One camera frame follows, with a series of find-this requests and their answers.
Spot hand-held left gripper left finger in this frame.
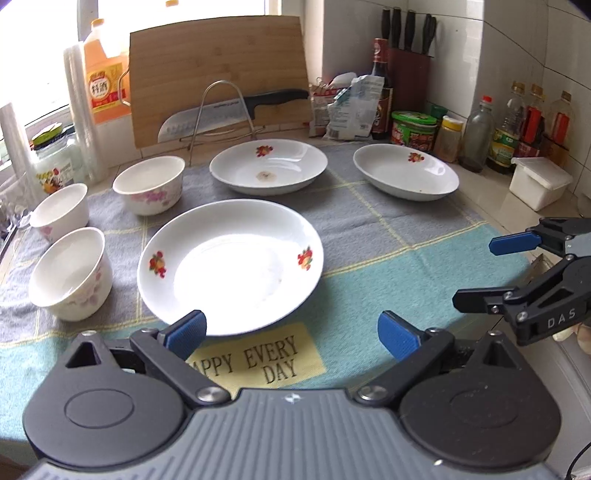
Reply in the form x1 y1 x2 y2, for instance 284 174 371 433
60 309 232 409

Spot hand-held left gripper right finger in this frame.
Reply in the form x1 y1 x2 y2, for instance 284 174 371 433
355 311 525 409

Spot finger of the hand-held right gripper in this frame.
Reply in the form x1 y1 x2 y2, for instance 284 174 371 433
488 216 591 259
454 255 591 348

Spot white plate with fruit print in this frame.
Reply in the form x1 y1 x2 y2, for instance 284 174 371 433
137 199 323 337
353 143 461 202

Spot white bowl with pink flowers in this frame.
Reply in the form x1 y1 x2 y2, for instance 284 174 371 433
28 227 113 322
113 156 186 217
29 183 90 243

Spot white plate with brown stain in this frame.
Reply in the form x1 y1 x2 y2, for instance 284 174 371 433
209 141 329 196

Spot grey and teal checked mat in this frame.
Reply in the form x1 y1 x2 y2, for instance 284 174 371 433
0 138 533 418

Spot white plastic box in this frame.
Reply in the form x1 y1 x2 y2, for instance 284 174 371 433
509 156 574 212

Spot oil bottle with green label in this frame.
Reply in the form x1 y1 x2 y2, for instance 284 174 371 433
486 82 527 174

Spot clear glass bottle red cap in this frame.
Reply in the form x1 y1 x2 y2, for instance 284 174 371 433
459 95 495 173

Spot spice jar with yellow lid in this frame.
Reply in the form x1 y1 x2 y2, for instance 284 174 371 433
436 115 464 162

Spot red jar with green lid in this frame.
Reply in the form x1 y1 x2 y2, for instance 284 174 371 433
390 110 438 153

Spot dark red knife block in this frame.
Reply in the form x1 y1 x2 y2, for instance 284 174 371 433
385 46 433 112

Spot white and blue bag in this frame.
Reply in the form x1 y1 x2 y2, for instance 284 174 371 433
323 76 387 142

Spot glass jar with green lid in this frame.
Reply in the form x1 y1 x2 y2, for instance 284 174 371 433
31 122 91 195

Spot dark soy sauce bottle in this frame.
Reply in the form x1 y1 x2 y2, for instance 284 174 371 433
369 38 394 142

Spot white clipped bag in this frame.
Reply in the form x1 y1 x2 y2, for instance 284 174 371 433
308 73 357 138

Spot stack of clear plastic cups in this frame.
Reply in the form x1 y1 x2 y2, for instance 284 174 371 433
0 103 36 186
63 43 110 184

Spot bamboo cutting board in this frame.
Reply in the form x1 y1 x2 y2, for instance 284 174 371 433
128 15 313 149

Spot orange cooking wine bottle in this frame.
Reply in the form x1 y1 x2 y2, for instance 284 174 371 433
83 17 131 126

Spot kitchen knife with black handle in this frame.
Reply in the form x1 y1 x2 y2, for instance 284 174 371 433
158 89 310 144

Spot metal wire rack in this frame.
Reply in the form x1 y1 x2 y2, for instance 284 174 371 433
187 79 260 167

